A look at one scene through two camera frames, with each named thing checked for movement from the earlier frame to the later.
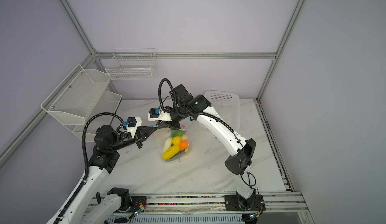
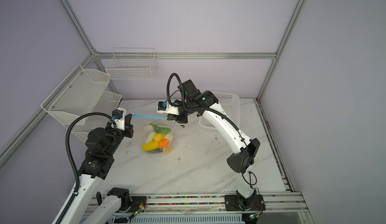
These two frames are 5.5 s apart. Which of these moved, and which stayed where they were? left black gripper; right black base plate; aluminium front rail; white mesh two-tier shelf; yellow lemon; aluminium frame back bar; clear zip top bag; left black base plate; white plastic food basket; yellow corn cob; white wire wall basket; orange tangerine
Moved: clear zip top bag; yellow lemon; left black gripper; yellow corn cob; orange tangerine
Stayed: aluminium frame back bar; right black base plate; white wire wall basket; aluminium front rail; white plastic food basket; left black base plate; white mesh two-tier shelf
